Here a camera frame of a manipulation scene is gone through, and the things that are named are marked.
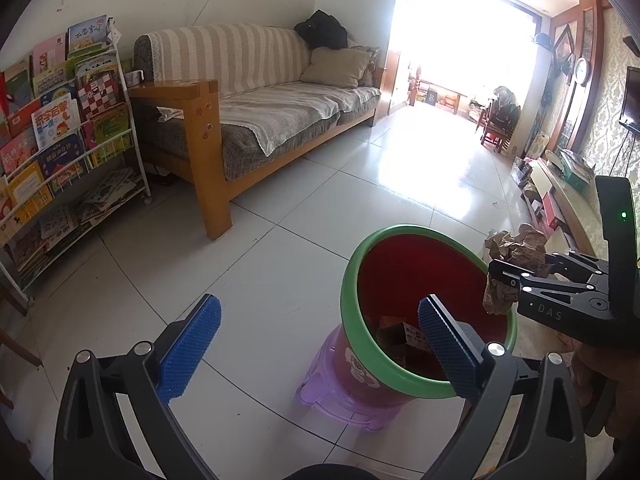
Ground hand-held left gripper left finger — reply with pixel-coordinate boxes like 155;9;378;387
52;294;223;480

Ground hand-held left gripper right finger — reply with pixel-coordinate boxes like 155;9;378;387
417;295;588;480

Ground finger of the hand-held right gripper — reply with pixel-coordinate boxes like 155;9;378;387
487;258;601;306
545;251;612;277

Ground brown paper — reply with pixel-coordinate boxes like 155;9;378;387
482;222;551;317

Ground red trash bin green rim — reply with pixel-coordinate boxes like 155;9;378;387
327;225;519;408

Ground person's right hand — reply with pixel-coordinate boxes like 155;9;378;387
570;337;640;413

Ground brown cardboard box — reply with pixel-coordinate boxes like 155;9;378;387
376;314;432;358

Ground low television cabinet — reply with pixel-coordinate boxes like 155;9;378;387
517;149;613;263

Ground green box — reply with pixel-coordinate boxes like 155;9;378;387
559;150;597;192

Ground purple plastic stool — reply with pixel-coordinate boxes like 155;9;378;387
295;322;416;433

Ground wooden chair with clothes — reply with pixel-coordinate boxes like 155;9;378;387
475;86;522;156

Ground flat screen television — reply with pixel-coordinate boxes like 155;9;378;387
618;66;640;134

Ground low wooden bench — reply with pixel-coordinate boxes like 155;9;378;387
416;79;464;109

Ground wooden door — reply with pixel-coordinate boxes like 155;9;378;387
378;49;402;120

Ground row of children's picture books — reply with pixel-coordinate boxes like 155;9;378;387
0;14;138;273

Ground patterned pillow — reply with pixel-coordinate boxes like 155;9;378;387
350;46;382;87

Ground striped beige sofa cover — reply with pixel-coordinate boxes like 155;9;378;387
145;22;382;157

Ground beige pillow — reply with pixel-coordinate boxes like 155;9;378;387
300;46;373;89

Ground black clothes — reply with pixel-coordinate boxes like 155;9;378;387
294;10;350;51

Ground wooden frame sofa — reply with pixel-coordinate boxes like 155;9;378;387
127;22;383;241

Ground white wire bookshelf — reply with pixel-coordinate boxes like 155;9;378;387
0;15;153;293

